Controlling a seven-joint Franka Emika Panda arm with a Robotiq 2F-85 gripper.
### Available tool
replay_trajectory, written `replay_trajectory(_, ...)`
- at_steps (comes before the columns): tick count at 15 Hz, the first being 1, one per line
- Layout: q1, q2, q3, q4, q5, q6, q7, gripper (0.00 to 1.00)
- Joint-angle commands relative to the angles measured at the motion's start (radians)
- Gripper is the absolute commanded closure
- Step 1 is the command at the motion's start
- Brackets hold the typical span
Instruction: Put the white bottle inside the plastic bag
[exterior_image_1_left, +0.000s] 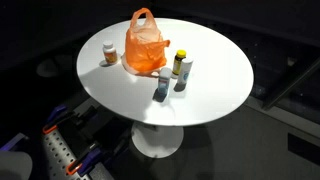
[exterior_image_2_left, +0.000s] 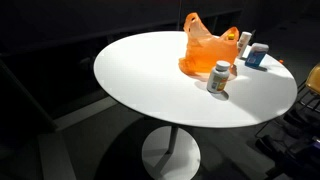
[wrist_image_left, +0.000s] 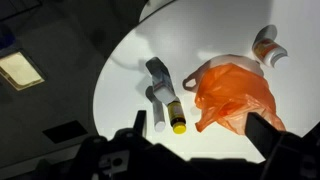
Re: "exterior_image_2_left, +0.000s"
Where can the blue and white box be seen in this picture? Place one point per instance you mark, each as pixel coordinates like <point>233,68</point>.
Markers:
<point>256,55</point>

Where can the yellow chair seat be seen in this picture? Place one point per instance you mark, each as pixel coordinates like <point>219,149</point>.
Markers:
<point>315,80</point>

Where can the white pill bottle yellow label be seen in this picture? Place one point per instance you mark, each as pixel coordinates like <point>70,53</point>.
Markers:
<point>218,80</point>

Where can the orange plastic bag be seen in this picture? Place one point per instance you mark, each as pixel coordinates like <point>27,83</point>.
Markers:
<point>206,53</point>

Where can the white table pedestal base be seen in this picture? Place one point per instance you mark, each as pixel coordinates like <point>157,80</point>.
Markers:
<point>173,156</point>

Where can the tall white tube bottle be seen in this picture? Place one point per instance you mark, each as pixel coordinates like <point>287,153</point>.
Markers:
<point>243,43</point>

